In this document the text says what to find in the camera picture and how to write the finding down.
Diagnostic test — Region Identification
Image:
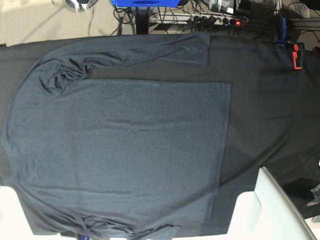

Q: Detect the dark grey T-shirt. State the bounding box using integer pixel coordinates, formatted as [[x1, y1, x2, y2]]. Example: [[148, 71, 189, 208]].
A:
[[0, 32, 232, 240]]

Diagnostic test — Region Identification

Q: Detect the white power strip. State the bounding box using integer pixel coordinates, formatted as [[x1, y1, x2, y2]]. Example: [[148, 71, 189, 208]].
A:
[[149, 12, 249, 27]]

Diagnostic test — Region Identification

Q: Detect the black metal table leg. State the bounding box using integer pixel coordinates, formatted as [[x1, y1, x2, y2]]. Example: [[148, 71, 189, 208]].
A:
[[132, 6, 154, 35]]

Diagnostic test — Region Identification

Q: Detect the black table cloth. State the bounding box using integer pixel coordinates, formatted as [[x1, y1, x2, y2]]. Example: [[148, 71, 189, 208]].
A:
[[0, 31, 320, 237]]

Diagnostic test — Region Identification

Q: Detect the blue plastic box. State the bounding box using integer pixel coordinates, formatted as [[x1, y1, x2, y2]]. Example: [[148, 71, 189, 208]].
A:
[[110, 0, 180, 8]]

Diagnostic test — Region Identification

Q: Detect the round grey floor vent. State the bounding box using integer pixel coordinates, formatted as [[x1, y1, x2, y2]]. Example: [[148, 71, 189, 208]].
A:
[[65, 0, 98, 11]]

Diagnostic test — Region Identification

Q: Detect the red and black clamp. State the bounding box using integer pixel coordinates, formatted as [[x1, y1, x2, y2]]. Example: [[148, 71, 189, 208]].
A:
[[292, 42, 305, 70]]

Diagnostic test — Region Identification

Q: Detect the blue clamp post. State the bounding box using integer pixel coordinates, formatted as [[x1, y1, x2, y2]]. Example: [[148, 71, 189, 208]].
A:
[[276, 17, 287, 46]]

